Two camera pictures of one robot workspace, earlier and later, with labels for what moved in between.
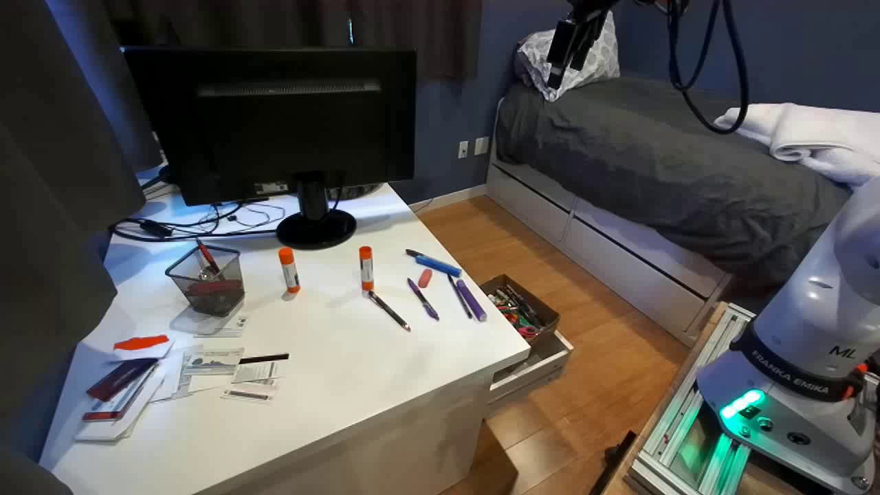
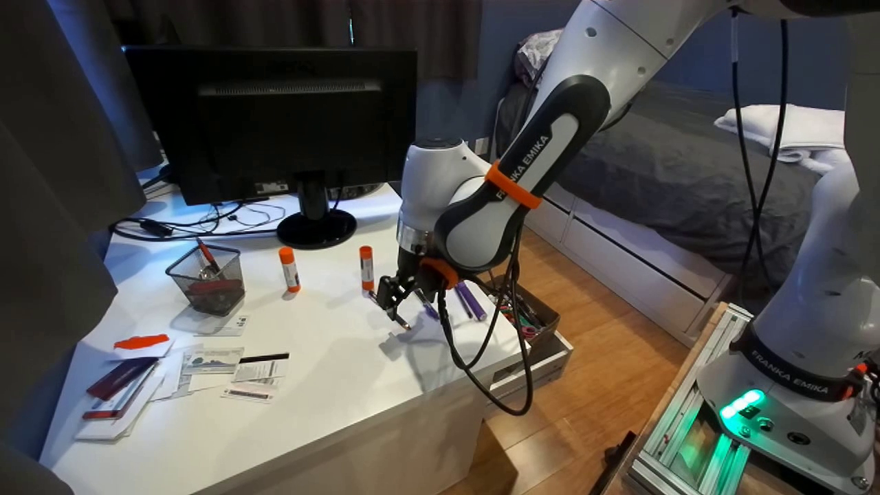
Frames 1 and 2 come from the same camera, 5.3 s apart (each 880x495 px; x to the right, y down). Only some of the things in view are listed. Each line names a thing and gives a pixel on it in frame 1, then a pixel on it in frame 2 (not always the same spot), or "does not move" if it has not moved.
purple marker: (472, 300) does not move
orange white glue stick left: (289, 270) does not move
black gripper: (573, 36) → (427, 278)
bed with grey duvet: (657, 196) does not move
